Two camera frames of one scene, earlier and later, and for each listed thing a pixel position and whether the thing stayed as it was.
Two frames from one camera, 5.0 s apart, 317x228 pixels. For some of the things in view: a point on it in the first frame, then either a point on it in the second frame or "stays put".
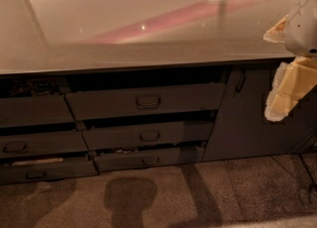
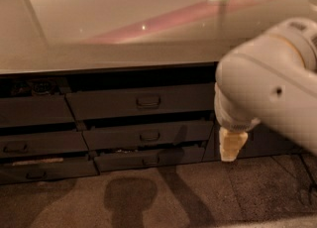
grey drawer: (146, 102) stays put
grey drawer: (109, 163) stays put
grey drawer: (10, 174) stays put
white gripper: (304, 29) -> (235, 122)
